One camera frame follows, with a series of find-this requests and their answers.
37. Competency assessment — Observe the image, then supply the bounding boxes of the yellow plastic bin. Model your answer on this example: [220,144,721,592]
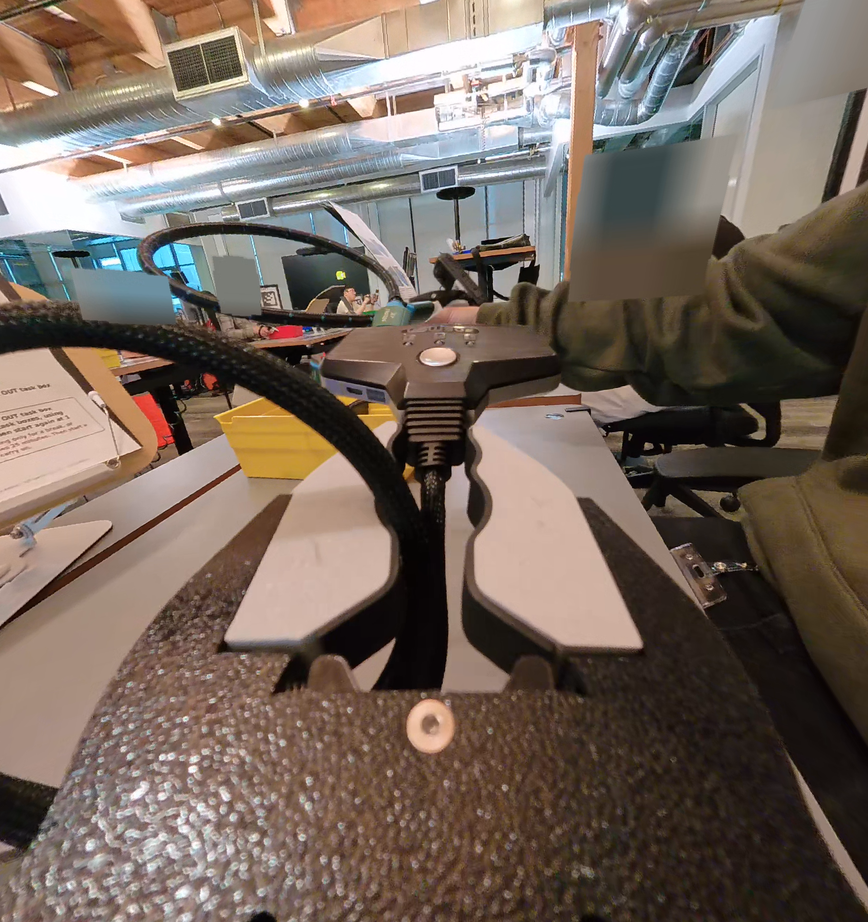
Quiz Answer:
[214,398,415,481]

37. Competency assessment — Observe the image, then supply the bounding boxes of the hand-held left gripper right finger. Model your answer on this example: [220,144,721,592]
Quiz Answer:
[461,424,645,662]

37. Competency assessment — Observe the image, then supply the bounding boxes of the white foam board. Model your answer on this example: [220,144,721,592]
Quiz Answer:
[323,200,415,289]

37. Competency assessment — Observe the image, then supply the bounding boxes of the white vent box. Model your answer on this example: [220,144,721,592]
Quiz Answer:
[163,27,251,100]

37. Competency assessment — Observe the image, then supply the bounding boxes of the wooden column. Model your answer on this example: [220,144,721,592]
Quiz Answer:
[563,20,606,283]

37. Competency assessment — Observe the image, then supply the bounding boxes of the thick black braided switch cable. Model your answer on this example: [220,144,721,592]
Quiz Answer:
[0,301,452,849]

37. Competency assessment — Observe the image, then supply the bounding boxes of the printed instruction sheet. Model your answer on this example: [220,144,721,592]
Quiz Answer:
[0,352,144,537]

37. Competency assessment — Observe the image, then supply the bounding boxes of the raised wooden table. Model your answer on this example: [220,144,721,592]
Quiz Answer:
[428,245,537,303]

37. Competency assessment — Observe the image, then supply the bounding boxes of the wooden sheet holder board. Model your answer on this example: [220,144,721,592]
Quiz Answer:
[0,241,159,541]

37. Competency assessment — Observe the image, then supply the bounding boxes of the clear badge clip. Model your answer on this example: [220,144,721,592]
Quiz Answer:
[670,542,758,611]

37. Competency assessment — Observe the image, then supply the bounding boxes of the silver ceiling pipes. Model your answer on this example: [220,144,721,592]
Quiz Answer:
[542,0,802,129]

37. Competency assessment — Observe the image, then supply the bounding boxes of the black round-topped stand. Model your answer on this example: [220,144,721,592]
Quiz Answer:
[436,186,477,249]

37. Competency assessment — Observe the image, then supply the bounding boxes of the black office chair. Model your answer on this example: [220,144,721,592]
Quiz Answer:
[603,400,824,516]

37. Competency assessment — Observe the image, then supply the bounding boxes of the person's right forearm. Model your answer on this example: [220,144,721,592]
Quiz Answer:
[476,169,868,408]

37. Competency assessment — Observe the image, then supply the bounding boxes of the large silver air duct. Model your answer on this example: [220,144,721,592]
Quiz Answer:
[0,14,550,148]

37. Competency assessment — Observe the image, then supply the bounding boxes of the person's torso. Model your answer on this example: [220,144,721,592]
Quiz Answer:
[736,310,868,782]

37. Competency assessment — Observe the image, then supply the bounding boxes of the person's legs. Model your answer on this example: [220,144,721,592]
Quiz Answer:
[650,515,868,922]

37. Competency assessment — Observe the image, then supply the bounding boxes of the white stand base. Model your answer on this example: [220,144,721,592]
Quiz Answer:
[0,519,114,649]

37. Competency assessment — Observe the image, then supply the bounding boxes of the black braided cable green plug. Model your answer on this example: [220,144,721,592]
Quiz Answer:
[138,222,435,328]

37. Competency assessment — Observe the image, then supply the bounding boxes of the black video switch box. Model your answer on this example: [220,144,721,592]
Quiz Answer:
[320,324,563,473]

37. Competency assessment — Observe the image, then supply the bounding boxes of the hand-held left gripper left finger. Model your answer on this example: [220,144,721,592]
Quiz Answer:
[223,420,400,662]

